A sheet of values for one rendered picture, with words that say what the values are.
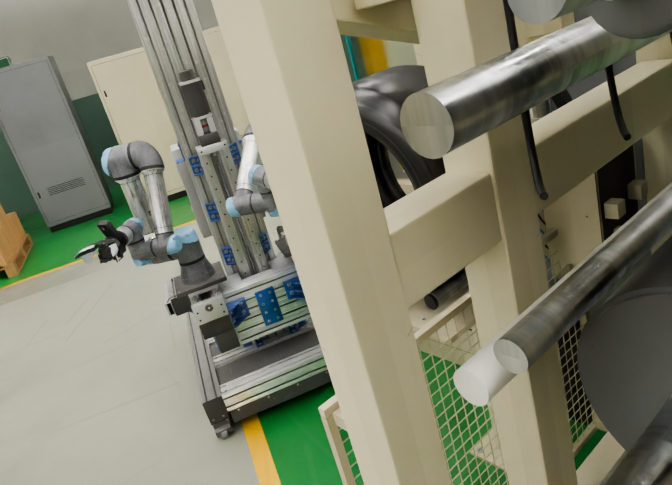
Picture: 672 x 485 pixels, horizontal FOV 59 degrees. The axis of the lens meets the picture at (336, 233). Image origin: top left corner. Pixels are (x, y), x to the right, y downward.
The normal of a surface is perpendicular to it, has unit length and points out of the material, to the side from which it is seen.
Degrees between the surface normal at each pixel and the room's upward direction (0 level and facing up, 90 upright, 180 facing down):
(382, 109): 50
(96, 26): 90
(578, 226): 90
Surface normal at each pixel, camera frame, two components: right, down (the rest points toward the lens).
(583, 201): -0.73, 0.41
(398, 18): 0.63, 0.11
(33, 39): 0.31, 0.26
